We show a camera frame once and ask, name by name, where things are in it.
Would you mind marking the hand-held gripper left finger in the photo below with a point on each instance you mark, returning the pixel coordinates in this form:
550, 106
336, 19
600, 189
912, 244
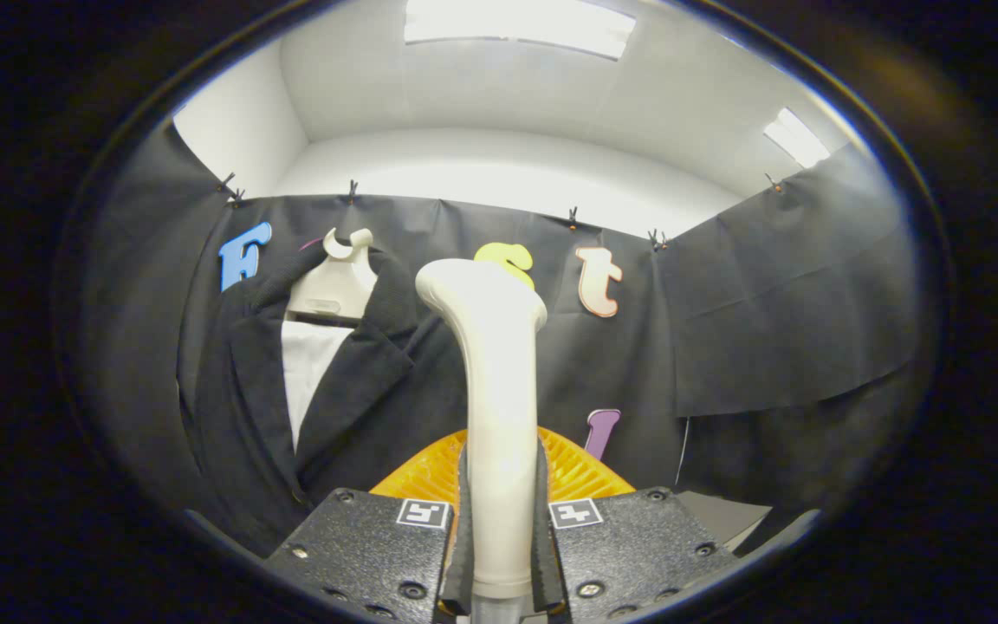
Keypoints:
360, 555

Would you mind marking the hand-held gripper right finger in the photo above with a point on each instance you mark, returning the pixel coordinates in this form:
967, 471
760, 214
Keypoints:
629, 555

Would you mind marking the black suit jacket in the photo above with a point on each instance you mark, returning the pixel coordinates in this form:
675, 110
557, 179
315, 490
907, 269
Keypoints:
369, 390

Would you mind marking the white garment steamer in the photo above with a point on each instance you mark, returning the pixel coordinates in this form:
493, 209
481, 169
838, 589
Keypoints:
499, 390

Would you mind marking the grey cabinet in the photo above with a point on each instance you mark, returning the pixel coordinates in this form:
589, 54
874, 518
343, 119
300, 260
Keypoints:
720, 516

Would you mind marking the black backdrop cloth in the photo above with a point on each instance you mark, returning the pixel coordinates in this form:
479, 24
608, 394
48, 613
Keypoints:
767, 329

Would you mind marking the white plastic hanger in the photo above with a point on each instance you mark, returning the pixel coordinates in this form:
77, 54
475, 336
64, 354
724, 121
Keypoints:
334, 290

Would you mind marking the small ceiling light panel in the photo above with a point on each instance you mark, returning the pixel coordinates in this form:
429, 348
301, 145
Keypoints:
798, 139

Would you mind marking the large ceiling light panel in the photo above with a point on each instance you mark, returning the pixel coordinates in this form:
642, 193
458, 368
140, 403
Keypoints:
516, 22

